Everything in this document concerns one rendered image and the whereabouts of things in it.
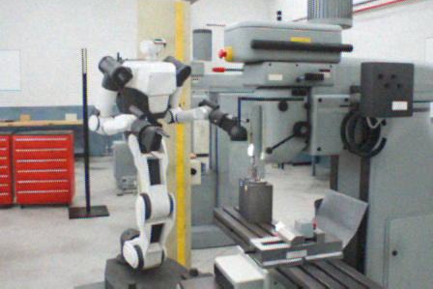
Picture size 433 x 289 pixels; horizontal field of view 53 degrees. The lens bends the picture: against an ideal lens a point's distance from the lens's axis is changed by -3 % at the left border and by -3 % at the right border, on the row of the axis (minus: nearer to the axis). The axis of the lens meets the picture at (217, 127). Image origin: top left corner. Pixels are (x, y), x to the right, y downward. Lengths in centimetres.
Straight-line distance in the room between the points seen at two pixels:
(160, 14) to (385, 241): 235
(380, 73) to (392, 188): 58
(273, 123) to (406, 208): 74
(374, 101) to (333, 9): 48
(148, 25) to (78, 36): 732
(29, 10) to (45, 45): 85
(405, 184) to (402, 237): 24
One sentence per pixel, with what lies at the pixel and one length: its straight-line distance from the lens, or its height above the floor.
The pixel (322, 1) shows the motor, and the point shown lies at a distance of 200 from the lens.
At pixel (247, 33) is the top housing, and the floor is 183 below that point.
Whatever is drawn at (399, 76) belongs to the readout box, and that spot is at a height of 167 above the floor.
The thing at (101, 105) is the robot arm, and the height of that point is 153.
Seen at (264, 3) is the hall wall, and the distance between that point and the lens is 1202.
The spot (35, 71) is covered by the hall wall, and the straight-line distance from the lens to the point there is 1075.
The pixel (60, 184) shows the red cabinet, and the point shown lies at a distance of 632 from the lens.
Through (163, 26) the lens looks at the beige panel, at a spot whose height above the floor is 209.
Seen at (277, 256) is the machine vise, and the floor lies 100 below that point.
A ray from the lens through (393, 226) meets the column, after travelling 212.
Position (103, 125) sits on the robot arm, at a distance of 227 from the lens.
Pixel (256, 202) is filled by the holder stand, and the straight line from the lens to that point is 221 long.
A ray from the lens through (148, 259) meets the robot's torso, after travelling 256.
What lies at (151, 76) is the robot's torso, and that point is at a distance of 228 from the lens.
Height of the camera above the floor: 163
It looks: 5 degrees down
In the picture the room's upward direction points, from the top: straight up
